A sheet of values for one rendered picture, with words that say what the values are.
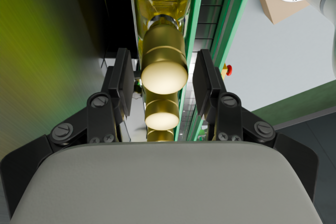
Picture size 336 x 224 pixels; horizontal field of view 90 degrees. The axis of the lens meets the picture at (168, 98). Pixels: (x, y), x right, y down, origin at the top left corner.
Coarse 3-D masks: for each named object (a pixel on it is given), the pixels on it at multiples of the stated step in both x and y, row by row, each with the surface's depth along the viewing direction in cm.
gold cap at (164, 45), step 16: (160, 32) 12; (176, 32) 13; (144, 48) 12; (160, 48) 11; (176, 48) 12; (144, 64) 11; (160, 64) 11; (176, 64) 11; (144, 80) 12; (160, 80) 12; (176, 80) 12
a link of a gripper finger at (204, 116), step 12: (204, 60) 11; (204, 72) 10; (216, 72) 11; (192, 84) 14; (204, 84) 10; (216, 84) 9; (204, 96) 10; (216, 96) 10; (204, 108) 11; (252, 120) 9; (264, 120) 9; (252, 132) 8; (264, 132) 8
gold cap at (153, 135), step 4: (148, 128) 21; (172, 128) 22; (148, 132) 21; (152, 132) 20; (156, 132) 20; (160, 132) 20; (164, 132) 20; (168, 132) 20; (172, 132) 21; (148, 136) 20; (152, 136) 20; (156, 136) 20; (160, 136) 20; (164, 136) 20; (168, 136) 20; (172, 136) 21; (148, 140) 20; (152, 140) 20; (156, 140) 19; (160, 140) 19; (164, 140) 20; (168, 140) 20; (172, 140) 20
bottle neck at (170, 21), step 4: (156, 16) 15; (160, 16) 15; (164, 16) 15; (168, 16) 15; (152, 20) 15; (156, 20) 14; (160, 20) 14; (164, 20) 14; (168, 20) 15; (172, 20) 15; (148, 24) 15; (152, 24) 14; (156, 24) 14; (168, 24) 14; (172, 24) 14; (176, 24) 15; (148, 28) 15
